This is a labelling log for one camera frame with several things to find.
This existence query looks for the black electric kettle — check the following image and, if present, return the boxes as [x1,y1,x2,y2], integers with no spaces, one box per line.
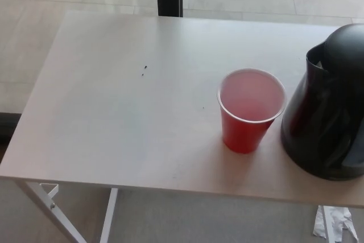
[280,23,364,182]

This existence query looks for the red plastic cup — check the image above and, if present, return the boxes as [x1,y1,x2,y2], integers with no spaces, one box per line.
[217,68,287,154]

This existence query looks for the white metal table leg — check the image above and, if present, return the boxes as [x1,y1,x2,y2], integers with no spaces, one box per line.
[11,182,85,243]
[99,188,119,243]
[322,205,336,243]

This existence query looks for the crumpled white paper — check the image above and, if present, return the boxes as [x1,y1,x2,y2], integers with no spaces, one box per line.
[312,205,359,241]

